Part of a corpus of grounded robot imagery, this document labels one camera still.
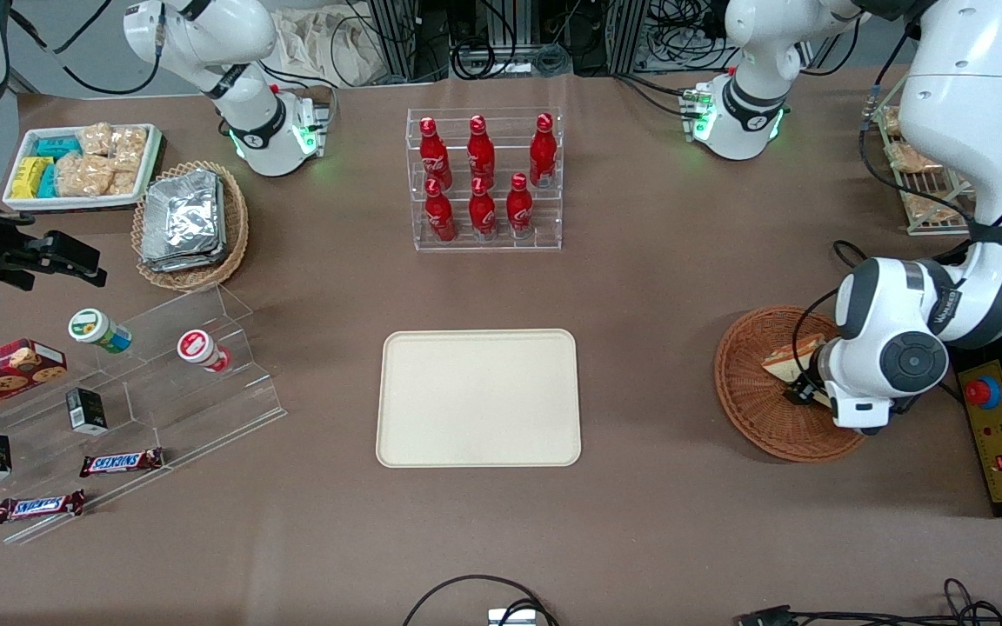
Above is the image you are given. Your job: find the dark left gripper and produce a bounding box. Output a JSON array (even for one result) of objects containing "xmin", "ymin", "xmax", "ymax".
[{"xmin": 782, "ymin": 370, "xmax": 838, "ymax": 411}]

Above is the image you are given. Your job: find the triangular sandwich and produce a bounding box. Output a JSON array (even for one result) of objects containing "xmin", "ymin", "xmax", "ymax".
[{"xmin": 762, "ymin": 336, "xmax": 828, "ymax": 385}]

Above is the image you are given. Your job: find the round brown wicker basket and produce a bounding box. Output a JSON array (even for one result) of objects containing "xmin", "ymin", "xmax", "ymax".
[{"xmin": 714, "ymin": 306, "xmax": 869, "ymax": 463}]

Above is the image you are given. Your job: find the white rectangular snack tray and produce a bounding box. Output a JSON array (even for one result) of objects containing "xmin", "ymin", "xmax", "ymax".
[{"xmin": 3, "ymin": 123, "xmax": 164, "ymax": 212}]

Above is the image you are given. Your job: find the oval wicker basket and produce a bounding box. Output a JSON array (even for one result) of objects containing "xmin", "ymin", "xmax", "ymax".
[{"xmin": 131, "ymin": 161, "xmax": 250, "ymax": 292}]

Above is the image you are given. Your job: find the beige plastic tray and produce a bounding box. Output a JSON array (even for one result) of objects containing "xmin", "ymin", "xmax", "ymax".
[{"xmin": 376, "ymin": 329, "xmax": 582, "ymax": 469}]

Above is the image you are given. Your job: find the green lid yogurt cup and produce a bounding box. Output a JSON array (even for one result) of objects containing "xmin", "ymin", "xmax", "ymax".
[{"xmin": 68, "ymin": 309, "xmax": 132, "ymax": 355}]

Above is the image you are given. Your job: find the yellow snack packet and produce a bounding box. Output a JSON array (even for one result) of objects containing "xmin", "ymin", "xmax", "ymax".
[{"xmin": 12, "ymin": 156, "xmax": 54, "ymax": 199}]

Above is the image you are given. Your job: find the silver foil pack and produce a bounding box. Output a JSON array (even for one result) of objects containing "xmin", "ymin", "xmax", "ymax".
[
  {"xmin": 140, "ymin": 248, "xmax": 228, "ymax": 273},
  {"xmin": 143, "ymin": 170, "xmax": 225, "ymax": 262}
]

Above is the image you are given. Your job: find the red lid yogurt cup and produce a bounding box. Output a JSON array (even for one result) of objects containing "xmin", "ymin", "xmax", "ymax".
[{"xmin": 177, "ymin": 329, "xmax": 232, "ymax": 373}]

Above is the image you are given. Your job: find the clear acrylic stepped display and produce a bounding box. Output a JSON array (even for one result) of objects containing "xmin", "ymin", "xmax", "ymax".
[{"xmin": 0, "ymin": 285, "xmax": 287, "ymax": 546}]

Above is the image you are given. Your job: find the black control box yellow panel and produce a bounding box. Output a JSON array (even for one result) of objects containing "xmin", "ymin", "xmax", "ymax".
[{"xmin": 945, "ymin": 248, "xmax": 1002, "ymax": 520}]

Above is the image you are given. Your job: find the snickers chocolate bar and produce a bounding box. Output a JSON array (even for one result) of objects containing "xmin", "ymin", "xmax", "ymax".
[
  {"xmin": 79, "ymin": 448, "xmax": 164, "ymax": 478},
  {"xmin": 0, "ymin": 489, "xmax": 86, "ymax": 524}
]

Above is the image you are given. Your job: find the clear acrylic bottle rack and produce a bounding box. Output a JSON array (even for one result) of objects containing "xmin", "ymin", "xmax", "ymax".
[{"xmin": 406, "ymin": 107, "xmax": 564, "ymax": 253}]

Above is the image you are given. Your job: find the beige cloth bag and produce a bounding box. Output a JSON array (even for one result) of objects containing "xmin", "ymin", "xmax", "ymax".
[{"xmin": 271, "ymin": 7, "xmax": 384, "ymax": 88}]

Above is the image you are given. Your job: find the red cola bottle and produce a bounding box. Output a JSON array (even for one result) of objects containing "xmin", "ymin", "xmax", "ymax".
[
  {"xmin": 418, "ymin": 116, "xmax": 452, "ymax": 188},
  {"xmin": 506, "ymin": 172, "xmax": 534, "ymax": 236},
  {"xmin": 469, "ymin": 176, "xmax": 498, "ymax": 238},
  {"xmin": 467, "ymin": 114, "xmax": 496, "ymax": 183},
  {"xmin": 529, "ymin": 112, "xmax": 558, "ymax": 188},
  {"xmin": 424, "ymin": 178, "xmax": 457, "ymax": 243}
]

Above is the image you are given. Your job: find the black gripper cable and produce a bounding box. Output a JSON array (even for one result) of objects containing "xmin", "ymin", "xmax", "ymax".
[{"xmin": 792, "ymin": 290, "xmax": 841, "ymax": 383}]

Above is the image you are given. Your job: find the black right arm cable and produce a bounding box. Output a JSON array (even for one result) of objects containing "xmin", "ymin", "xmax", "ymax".
[{"xmin": 10, "ymin": 0, "xmax": 163, "ymax": 97}]

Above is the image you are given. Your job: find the white wire rack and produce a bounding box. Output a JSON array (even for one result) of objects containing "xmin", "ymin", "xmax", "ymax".
[{"xmin": 859, "ymin": 74, "xmax": 1002, "ymax": 236}]

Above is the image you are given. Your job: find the black looped cable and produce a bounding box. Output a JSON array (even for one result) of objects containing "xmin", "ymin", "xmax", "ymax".
[{"xmin": 736, "ymin": 578, "xmax": 1002, "ymax": 626}]

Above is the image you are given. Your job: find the black arched cable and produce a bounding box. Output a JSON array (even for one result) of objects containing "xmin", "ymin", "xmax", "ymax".
[{"xmin": 403, "ymin": 574, "xmax": 558, "ymax": 626}]

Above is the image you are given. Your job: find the black cable bundle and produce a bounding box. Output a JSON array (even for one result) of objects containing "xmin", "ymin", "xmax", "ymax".
[{"xmin": 649, "ymin": 0, "xmax": 732, "ymax": 70}]

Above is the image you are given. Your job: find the aluminium frame post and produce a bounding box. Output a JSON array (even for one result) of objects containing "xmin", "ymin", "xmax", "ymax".
[
  {"xmin": 605, "ymin": 0, "xmax": 650, "ymax": 75},
  {"xmin": 371, "ymin": 0, "xmax": 419, "ymax": 83}
]

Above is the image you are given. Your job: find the black cable coil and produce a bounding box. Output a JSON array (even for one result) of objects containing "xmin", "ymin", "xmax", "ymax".
[{"xmin": 451, "ymin": 39, "xmax": 573, "ymax": 81}]

